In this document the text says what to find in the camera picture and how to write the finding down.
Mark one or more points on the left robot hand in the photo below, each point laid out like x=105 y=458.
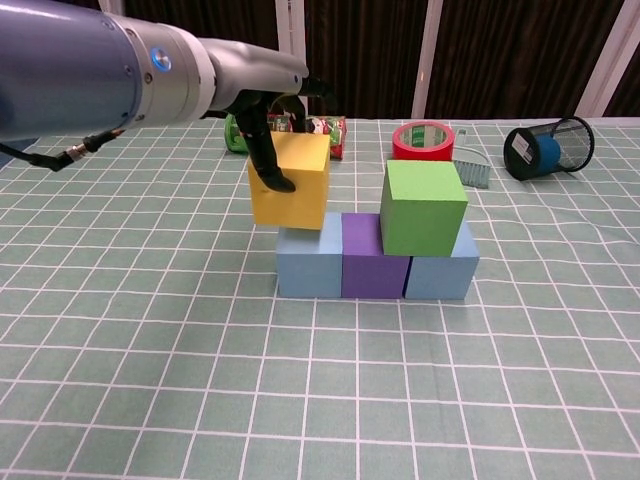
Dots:
x=255 y=70

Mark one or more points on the yellow foam cube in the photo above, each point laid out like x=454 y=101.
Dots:
x=300 y=185

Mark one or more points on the green foam cube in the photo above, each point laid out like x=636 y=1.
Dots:
x=420 y=215

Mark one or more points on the purple foam cube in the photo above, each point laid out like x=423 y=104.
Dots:
x=370 y=272

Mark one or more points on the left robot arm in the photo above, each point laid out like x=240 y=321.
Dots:
x=90 y=70

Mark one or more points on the green Pringles can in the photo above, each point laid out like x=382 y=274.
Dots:
x=332 y=132

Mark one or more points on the dark brown curtain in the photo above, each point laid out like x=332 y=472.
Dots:
x=375 y=50

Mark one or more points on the red tape roll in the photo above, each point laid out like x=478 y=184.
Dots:
x=420 y=150

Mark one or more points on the black mesh pen holder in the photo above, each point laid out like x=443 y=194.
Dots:
x=520 y=150

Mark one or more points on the blue roll in holder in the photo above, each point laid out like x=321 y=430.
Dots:
x=550 y=155

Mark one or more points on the green checked tablecloth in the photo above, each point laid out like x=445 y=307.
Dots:
x=320 y=380

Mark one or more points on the white frame post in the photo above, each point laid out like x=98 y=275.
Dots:
x=291 y=30
x=112 y=6
x=426 y=60
x=607 y=60

